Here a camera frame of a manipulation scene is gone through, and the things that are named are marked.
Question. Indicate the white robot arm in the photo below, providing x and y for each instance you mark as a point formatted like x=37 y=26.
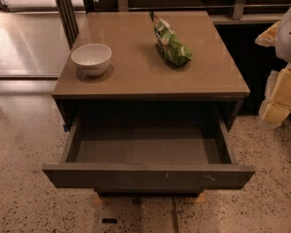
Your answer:
x=283 y=40

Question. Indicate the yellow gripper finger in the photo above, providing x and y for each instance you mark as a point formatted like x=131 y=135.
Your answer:
x=268 y=37
x=276 y=107

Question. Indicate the brown drawer cabinet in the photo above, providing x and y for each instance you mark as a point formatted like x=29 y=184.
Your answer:
x=140 y=88

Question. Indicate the metal shelf rack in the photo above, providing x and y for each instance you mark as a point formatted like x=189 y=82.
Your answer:
x=231 y=17

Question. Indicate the black tape floor marker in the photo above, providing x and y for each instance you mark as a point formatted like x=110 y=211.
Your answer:
x=109 y=220

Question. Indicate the green chip bag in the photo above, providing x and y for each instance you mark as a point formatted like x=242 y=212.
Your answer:
x=173 y=50

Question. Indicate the grey top drawer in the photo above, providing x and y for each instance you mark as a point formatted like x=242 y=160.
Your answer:
x=149 y=159

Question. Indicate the white ceramic bowl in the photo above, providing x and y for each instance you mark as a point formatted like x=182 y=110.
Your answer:
x=92 y=59

